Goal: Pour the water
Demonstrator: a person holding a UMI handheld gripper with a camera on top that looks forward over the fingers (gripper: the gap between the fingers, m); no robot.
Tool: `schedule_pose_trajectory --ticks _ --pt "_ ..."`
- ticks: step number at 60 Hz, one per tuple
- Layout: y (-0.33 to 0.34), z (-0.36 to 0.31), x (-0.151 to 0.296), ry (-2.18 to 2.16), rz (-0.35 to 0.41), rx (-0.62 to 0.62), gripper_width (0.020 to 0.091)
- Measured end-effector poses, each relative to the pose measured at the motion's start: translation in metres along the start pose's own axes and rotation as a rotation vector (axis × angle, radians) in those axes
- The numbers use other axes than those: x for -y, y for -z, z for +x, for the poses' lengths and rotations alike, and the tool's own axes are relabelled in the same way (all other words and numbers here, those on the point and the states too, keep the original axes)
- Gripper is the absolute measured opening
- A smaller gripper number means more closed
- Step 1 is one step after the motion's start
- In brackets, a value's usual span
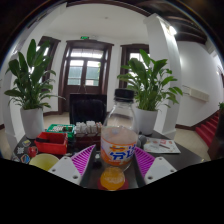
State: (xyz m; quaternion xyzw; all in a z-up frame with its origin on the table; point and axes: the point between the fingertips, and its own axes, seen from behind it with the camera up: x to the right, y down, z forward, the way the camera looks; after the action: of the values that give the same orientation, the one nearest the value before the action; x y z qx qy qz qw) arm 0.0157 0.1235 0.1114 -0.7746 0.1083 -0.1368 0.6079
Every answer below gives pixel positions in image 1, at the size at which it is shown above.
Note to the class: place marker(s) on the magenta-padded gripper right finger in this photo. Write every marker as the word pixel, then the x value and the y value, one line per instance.
pixel 159 168

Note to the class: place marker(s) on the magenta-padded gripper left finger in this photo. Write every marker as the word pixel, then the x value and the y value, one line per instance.
pixel 66 168

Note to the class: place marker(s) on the clear orange soda bottle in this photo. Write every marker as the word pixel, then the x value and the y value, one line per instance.
pixel 118 146

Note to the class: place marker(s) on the printed paper leaflet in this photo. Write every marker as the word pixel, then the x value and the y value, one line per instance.
pixel 163 146

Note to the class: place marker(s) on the pale yellow cup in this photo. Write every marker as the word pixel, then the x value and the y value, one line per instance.
pixel 43 161

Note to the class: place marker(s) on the red plastic box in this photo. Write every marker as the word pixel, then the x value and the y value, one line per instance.
pixel 51 143

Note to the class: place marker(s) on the grey round ball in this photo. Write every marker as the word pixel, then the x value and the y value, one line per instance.
pixel 142 141

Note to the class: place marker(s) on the green and white box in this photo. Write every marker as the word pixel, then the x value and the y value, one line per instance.
pixel 60 128

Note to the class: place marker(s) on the tray of white cups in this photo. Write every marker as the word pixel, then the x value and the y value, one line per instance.
pixel 87 129

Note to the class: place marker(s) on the potted plant in white pot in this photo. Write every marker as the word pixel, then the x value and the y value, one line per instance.
pixel 32 121
pixel 146 120

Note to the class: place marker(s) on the red carpeted staircase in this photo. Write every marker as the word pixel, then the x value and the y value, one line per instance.
pixel 208 128

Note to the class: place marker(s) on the black chair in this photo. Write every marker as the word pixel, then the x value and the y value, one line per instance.
pixel 87 108

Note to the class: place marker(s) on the dark wooden glazed double door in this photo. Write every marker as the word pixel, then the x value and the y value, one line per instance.
pixel 85 71

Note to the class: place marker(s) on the dark wooden framed window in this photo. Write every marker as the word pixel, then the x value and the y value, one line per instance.
pixel 128 55
pixel 50 45

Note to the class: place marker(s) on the green exit sign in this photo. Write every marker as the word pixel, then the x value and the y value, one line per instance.
pixel 85 37

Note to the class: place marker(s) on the dark wooden stair post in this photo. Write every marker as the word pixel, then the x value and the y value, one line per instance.
pixel 217 140

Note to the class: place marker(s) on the white wall radiator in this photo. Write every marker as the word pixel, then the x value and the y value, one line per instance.
pixel 196 93

